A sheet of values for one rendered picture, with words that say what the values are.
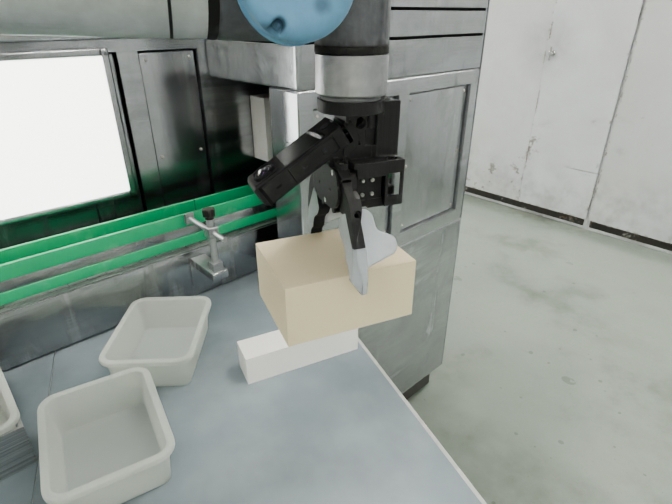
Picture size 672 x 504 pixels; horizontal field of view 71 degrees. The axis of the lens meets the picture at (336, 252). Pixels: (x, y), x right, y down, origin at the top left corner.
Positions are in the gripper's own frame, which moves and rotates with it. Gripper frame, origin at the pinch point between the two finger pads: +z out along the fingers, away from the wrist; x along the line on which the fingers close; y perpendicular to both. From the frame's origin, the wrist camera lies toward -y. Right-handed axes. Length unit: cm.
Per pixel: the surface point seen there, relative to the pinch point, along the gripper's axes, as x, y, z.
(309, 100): 52, 17, -11
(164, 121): 83, -11, -3
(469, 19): 71, 72, -27
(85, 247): 54, -33, 16
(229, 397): 21.5, -11.5, 35.9
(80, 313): 51, -36, 29
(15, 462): 19, -45, 34
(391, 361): 63, 50, 80
